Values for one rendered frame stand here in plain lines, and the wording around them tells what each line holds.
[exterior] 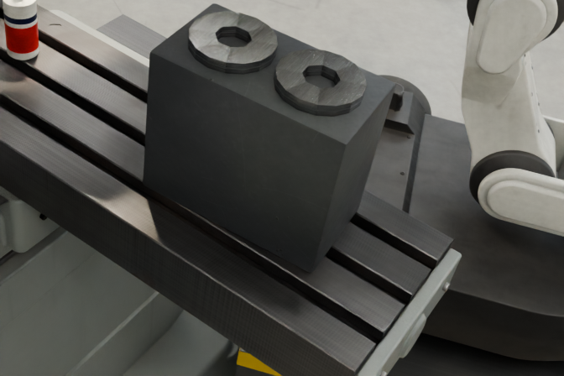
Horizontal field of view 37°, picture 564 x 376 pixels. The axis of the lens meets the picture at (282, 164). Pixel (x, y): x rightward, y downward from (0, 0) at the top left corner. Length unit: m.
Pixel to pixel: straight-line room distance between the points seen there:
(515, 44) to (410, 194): 0.41
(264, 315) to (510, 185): 0.68
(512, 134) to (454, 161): 0.26
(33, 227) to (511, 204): 0.78
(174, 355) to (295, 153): 0.96
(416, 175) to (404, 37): 1.48
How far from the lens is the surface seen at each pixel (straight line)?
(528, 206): 1.47
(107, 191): 0.96
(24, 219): 1.09
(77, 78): 1.11
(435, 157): 1.67
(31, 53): 1.14
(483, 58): 1.29
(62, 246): 1.23
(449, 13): 3.26
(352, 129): 0.79
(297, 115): 0.79
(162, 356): 1.71
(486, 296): 1.46
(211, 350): 1.73
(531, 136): 1.44
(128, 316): 1.57
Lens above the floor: 1.62
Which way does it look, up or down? 42 degrees down
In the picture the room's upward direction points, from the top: 12 degrees clockwise
